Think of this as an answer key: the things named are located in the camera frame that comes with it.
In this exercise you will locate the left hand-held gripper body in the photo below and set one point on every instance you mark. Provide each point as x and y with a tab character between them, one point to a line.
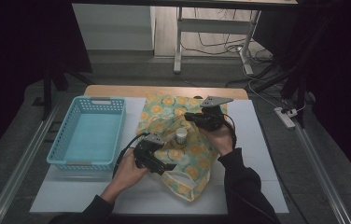
147	152

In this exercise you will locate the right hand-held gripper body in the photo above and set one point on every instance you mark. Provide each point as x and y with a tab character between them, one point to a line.
211	118

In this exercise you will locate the small white lidded jar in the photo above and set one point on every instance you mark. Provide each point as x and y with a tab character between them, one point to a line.
181	135

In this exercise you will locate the fruit print tote bag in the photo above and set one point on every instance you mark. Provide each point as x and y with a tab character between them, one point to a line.
195	152

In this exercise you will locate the blue plastic basket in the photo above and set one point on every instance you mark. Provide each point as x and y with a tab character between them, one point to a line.
83	137

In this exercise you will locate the person's right hand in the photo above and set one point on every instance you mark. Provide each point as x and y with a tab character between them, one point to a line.
221	138

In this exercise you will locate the person's left hand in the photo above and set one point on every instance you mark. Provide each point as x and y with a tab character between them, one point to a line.
128	174

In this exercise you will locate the white table mat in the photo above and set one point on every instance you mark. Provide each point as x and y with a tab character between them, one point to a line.
251	140

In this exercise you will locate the white power strip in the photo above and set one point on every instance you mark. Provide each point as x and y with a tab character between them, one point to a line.
284	118

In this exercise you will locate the black tripod stand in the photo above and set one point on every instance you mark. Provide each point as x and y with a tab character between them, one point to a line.
288	87
47	93

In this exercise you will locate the dark curtain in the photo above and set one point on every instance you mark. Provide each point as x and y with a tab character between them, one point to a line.
344	77
11	62

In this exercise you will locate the white desk frame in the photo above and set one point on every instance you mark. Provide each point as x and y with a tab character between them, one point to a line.
214	26

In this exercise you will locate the metal floor rail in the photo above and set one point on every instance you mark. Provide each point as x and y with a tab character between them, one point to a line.
18	174
323	177

